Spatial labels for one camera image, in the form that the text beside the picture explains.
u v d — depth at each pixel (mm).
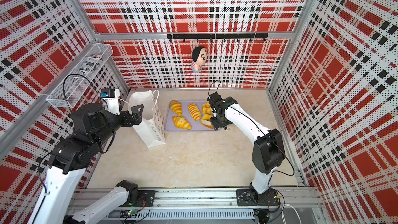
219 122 723
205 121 946
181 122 976
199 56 906
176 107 1067
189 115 1049
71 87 725
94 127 413
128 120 522
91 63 783
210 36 888
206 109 1045
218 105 612
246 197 733
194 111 1039
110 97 485
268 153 457
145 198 735
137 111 524
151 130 820
